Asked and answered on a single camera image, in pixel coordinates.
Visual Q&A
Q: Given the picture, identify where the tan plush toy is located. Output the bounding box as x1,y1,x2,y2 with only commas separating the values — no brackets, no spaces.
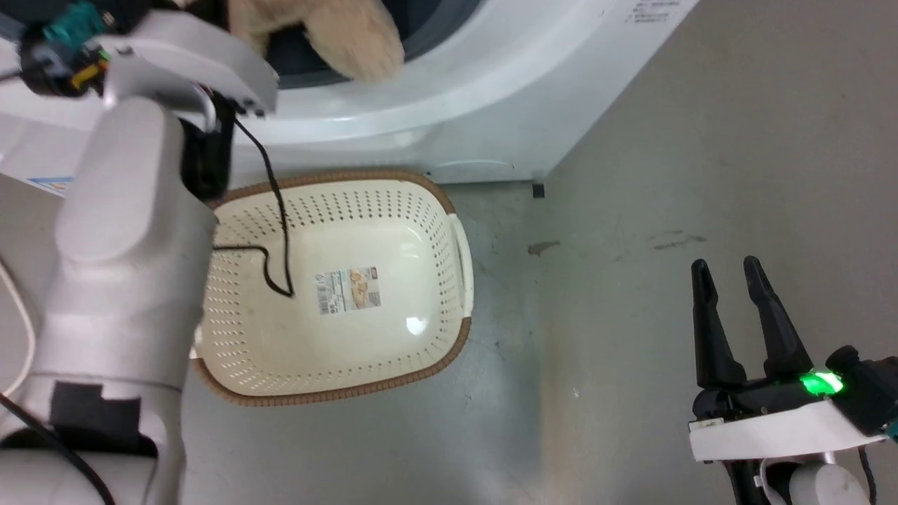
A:
226,0,406,83

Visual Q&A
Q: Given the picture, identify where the thin white cable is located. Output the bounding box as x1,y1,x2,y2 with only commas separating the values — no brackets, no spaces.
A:
0,258,37,398

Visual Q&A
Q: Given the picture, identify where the blue washing machine sticker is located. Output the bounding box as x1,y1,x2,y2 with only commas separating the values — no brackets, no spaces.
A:
27,176,75,198

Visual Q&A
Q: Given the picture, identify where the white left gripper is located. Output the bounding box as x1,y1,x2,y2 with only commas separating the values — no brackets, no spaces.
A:
102,10,280,134

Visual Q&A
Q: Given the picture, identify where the cream perforated laundry basket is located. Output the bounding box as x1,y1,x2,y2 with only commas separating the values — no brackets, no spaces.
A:
189,168,475,408

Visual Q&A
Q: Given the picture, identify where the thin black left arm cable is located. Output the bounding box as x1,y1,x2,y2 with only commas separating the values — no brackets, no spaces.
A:
210,116,295,298

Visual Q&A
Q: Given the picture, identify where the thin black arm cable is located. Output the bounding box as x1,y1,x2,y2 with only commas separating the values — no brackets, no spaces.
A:
857,446,879,505
210,116,295,298

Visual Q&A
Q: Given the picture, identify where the thick black cable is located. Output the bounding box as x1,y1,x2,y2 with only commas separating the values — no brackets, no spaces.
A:
0,394,116,505

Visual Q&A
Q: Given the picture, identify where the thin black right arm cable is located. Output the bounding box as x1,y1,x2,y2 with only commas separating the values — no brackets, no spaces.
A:
857,446,879,505

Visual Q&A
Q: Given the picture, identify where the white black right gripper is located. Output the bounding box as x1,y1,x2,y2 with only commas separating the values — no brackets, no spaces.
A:
688,255,889,463

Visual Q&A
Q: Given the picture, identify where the white washing machine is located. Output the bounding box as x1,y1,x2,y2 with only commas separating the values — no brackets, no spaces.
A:
0,0,702,201

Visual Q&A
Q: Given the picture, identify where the printed product label sticker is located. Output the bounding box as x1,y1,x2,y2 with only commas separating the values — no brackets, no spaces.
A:
316,267,383,316

